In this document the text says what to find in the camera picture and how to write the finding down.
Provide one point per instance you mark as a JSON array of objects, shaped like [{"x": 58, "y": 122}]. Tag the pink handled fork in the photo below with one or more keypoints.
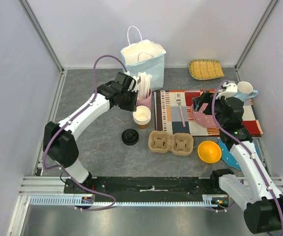
[{"x": 178, "y": 100}]

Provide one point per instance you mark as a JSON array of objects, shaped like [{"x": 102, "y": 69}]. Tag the brown paper cup stack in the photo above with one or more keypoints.
[{"x": 142, "y": 117}]

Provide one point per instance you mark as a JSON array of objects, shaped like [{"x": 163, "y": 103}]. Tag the light blue paper bag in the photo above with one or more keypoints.
[{"x": 145, "y": 56}]

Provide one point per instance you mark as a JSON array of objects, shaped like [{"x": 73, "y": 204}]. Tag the pink tin straw holder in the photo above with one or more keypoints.
[{"x": 147, "y": 101}]

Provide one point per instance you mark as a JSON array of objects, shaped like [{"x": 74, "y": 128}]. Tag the blue polka dot plate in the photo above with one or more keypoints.
[{"x": 227, "y": 157}]

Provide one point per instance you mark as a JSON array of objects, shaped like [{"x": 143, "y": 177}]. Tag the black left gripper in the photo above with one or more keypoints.
[{"x": 132, "y": 106}]

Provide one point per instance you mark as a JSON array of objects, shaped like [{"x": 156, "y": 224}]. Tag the slotted grey cable duct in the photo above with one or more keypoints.
[{"x": 82, "y": 201}]

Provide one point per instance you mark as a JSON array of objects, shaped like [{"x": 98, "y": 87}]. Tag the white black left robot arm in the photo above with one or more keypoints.
[{"x": 60, "y": 138}]

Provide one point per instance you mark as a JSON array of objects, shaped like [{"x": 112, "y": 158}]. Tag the pink polka dot plate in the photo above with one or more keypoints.
[{"x": 201, "y": 118}]

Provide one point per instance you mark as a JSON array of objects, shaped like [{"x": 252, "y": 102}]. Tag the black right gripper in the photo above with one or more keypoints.
[{"x": 204, "y": 104}]

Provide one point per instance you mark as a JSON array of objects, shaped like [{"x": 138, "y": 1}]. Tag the yellow woven bamboo tray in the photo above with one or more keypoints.
[{"x": 205, "y": 69}]

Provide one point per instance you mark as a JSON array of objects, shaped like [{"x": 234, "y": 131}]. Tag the colourful patchwork placemat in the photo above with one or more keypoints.
[{"x": 167, "y": 113}]

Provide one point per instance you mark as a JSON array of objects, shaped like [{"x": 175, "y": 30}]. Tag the orange plastic bowl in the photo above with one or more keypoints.
[{"x": 209, "y": 152}]

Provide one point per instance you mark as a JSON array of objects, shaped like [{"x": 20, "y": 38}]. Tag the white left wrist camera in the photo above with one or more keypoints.
[{"x": 136, "y": 80}]

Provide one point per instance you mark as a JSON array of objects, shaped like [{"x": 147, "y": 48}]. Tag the light blue mug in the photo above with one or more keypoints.
[{"x": 245, "y": 91}]

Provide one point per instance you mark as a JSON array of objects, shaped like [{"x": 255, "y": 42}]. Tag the white wrapped straws bundle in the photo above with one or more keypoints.
[{"x": 144, "y": 85}]

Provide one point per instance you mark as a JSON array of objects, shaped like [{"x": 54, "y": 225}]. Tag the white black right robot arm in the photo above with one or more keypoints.
[{"x": 262, "y": 201}]

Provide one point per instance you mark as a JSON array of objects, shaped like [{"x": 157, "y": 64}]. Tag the brown cardboard cup carrier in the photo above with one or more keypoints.
[{"x": 180, "y": 144}]

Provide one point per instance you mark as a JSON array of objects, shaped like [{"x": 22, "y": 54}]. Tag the black cup lid stack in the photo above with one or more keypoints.
[{"x": 130, "y": 137}]

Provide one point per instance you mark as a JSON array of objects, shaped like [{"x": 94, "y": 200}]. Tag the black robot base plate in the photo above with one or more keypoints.
[{"x": 153, "y": 187}]

